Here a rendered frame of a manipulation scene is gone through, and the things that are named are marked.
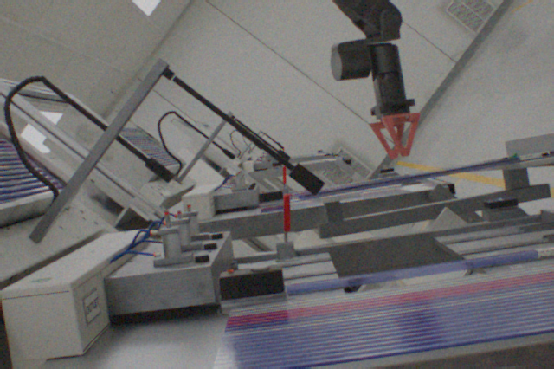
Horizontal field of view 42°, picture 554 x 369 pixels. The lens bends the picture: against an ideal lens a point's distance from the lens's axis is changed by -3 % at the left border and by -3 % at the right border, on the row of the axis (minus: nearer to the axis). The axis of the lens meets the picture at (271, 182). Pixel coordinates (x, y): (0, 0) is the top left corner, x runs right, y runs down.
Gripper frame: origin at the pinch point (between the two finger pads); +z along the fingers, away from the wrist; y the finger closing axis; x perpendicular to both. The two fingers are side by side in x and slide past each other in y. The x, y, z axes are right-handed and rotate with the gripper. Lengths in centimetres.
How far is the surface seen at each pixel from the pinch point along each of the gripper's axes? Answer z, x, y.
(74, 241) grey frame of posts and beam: 7, -56, 23
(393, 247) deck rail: 15.8, -5.8, 11.3
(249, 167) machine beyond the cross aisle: -14, -17, -441
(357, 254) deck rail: 16.1, -11.9, 10.8
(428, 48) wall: -128, 215, -709
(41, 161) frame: -7, -63, 7
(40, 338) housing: 15, -54, 57
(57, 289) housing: 10, -51, 58
